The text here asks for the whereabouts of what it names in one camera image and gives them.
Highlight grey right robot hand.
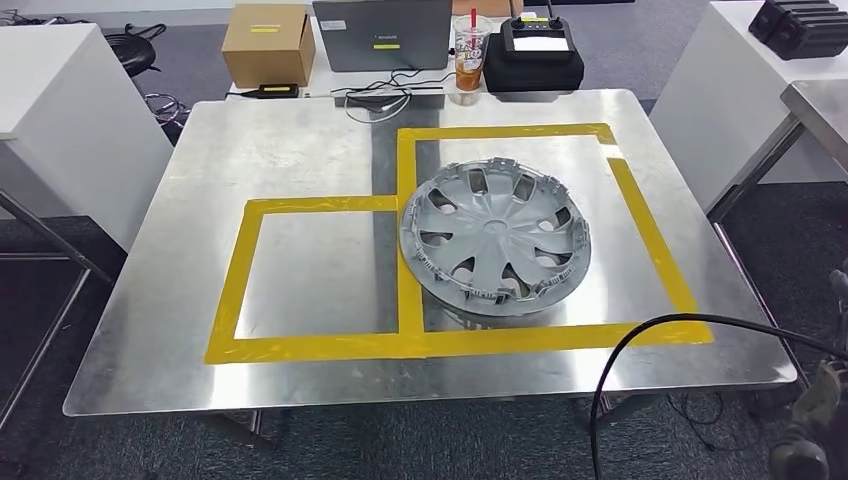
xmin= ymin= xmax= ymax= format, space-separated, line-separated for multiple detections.
xmin=768 ymin=357 xmax=848 ymax=480

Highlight silver plastic wheel cover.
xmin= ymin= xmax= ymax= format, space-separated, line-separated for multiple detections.
xmin=398 ymin=157 xmax=592 ymax=318

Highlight steel workbench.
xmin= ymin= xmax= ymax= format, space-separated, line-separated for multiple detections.
xmin=705 ymin=79 xmax=848 ymax=392
xmin=62 ymin=89 xmax=798 ymax=419

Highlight black hard case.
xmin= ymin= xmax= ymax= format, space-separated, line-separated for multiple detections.
xmin=748 ymin=0 xmax=848 ymax=61

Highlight black padded case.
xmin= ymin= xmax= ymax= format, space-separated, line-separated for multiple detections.
xmin=482 ymin=33 xmax=586 ymax=94

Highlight black remote controller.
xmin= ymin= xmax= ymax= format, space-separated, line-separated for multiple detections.
xmin=499 ymin=0 xmax=575 ymax=62

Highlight plastic drink cup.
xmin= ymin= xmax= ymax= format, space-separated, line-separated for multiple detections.
xmin=452 ymin=7 xmax=494 ymax=107

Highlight grey laptop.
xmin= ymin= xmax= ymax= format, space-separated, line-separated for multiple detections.
xmin=312 ymin=0 xmax=454 ymax=73

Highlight white desk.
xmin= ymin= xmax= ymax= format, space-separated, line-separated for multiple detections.
xmin=228 ymin=0 xmax=525 ymax=101

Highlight black power adapter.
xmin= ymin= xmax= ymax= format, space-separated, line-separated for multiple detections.
xmin=254 ymin=82 xmax=301 ymax=100

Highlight brown cardboard box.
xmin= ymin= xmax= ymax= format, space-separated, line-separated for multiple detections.
xmin=221 ymin=3 xmax=317 ymax=89

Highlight white side table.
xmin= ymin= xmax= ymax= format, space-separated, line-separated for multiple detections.
xmin=0 ymin=23 xmax=175 ymax=253

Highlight black floor cable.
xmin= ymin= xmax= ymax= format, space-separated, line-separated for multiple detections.
xmin=665 ymin=390 xmax=730 ymax=453

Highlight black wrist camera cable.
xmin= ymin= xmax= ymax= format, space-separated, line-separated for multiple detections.
xmin=588 ymin=313 xmax=848 ymax=480

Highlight black and white cables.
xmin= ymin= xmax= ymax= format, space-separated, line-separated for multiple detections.
xmin=329 ymin=68 xmax=458 ymax=125

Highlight black cable coil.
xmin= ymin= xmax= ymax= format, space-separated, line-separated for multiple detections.
xmin=104 ymin=23 xmax=193 ymax=144

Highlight steel table frame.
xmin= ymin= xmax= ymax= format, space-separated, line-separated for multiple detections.
xmin=0 ymin=188 xmax=114 ymax=432

